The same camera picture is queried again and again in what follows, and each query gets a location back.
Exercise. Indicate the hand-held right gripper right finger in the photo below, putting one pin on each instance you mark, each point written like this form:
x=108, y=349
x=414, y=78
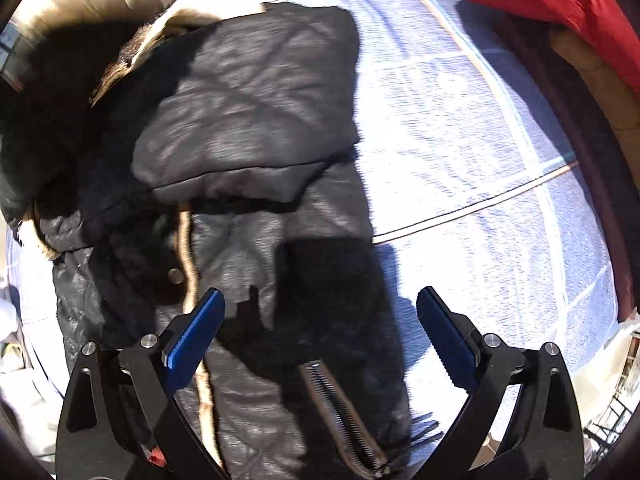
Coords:
x=447, y=340

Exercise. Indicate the blue striped bed sheet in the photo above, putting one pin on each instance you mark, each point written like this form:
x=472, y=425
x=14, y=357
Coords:
x=475, y=160

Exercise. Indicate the black metal rack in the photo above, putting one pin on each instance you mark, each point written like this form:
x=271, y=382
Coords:
x=615, y=405

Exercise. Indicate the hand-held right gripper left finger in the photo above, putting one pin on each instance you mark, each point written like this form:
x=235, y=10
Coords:
x=192, y=342

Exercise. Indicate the black quilted jacket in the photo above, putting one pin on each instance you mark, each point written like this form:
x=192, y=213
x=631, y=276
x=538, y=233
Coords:
x=240, y=110

